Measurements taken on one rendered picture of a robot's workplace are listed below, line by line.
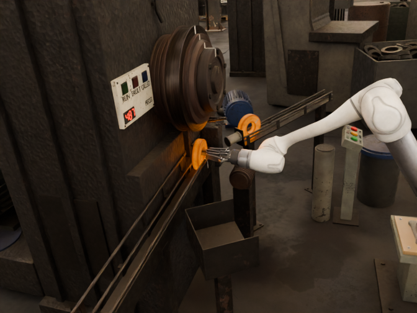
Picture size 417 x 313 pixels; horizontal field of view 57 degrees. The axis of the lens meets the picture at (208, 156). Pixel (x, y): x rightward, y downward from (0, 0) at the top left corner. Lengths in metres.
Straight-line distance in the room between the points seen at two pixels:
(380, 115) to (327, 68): 2.90
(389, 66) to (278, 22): 1.33
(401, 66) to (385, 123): 2.25
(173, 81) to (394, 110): 0.83
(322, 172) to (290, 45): 2.21
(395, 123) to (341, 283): 1.08
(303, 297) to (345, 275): 0.30
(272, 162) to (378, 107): 0.55
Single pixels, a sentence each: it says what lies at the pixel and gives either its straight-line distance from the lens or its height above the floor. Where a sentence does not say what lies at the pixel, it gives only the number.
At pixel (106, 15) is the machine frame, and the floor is 1.45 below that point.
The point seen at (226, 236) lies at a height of 0.60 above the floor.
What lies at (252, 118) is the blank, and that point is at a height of 0.76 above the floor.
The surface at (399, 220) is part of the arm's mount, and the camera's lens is 2.18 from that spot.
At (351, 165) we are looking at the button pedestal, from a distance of 2.53.
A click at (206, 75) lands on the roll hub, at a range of 1.63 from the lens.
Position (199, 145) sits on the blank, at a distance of 1.86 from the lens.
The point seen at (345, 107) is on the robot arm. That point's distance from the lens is 1.72.
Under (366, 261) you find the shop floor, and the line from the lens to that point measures 2.46.
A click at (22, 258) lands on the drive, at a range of 2.36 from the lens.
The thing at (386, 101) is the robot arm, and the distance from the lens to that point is 1.50.
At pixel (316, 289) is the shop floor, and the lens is 2.24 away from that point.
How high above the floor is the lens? 1.58
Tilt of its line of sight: 26 degrees down
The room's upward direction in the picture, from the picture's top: 5 degrees counter-clockwise
